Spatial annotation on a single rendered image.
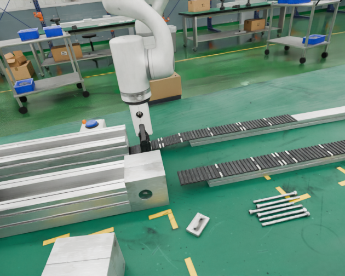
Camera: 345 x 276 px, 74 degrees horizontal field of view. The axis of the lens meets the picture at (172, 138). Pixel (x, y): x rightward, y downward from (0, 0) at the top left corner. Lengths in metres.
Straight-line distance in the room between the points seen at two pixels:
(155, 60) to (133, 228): 0.39
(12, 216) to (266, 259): 0.52
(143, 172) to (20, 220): 0.28
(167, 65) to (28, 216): 0.46
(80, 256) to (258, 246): 0.32
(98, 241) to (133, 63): 0.40
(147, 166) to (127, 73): 0.24
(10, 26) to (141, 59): 7.93
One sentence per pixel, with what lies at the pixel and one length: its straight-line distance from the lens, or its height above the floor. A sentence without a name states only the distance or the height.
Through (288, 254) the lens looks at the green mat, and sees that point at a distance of 0.53.
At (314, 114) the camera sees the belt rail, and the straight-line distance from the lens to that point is 0.94.
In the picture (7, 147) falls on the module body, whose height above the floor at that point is 0.86.
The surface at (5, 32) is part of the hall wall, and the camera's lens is 8.52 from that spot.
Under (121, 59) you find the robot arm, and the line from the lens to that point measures 0.60.
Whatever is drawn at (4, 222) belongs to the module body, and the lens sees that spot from 0.64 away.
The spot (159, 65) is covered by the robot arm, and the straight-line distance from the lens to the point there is 0.60.
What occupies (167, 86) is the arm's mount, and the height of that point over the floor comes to 0.83.
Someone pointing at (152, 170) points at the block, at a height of 0.87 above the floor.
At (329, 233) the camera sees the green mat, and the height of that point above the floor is 0.78.
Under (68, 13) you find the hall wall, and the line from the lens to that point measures 8.18.
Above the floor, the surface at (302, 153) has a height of 0.81.
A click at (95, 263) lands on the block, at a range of 0.41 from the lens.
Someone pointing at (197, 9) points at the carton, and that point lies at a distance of 5.97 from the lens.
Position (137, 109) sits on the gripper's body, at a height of 0.95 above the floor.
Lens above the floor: 1.21
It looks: 32 degrees down
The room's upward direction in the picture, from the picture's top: 6 degrees counter-clockwise
